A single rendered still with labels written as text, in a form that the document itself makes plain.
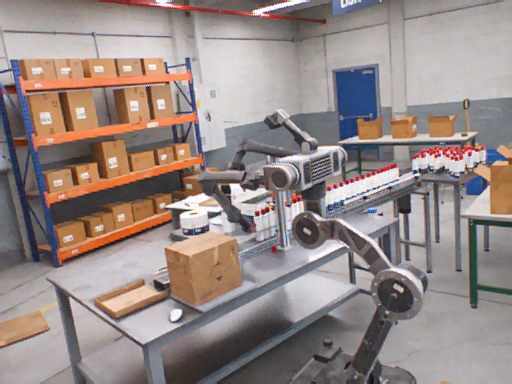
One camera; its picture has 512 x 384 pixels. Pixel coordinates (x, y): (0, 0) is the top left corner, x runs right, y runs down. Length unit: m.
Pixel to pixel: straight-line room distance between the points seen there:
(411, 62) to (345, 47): 1.57
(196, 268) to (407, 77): 8.69
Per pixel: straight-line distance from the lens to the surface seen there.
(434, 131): 8.17
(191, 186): 7.27
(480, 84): 10.11
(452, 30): 10.25
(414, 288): 2.18
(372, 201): 3.95
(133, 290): 2.76
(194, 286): 2.32
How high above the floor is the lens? 1.86
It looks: 12 degrees down
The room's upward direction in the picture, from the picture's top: 6 degrees counter-clockwise
